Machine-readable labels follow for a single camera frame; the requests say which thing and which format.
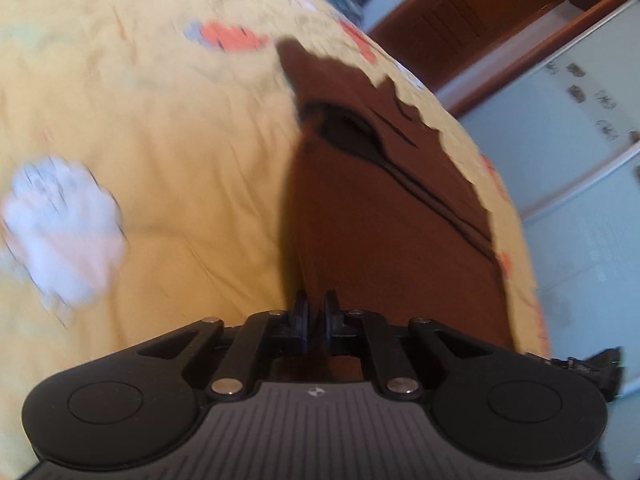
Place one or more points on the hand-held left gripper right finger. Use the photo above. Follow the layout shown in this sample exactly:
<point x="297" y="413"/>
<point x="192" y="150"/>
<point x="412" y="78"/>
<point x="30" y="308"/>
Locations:
<point x="331" y="321"/>

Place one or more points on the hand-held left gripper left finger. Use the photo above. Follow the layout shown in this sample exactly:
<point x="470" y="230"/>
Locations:
<point x="301" y="321"/>

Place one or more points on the brown knit garment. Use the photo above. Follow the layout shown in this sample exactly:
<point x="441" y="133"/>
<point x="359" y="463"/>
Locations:
<point x="380" y="220"/>

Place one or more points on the white floral wardrobe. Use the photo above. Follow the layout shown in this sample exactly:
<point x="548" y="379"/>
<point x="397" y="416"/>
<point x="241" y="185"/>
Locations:
<point x="575" y="160"/>

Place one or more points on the yellow printed blanket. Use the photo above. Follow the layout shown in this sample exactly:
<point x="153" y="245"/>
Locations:
<point x="150" y="135"/>

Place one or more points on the brown wooden door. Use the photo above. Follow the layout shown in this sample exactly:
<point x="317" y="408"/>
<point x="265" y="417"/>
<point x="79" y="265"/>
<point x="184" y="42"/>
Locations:
<point x="480" y="15"/>

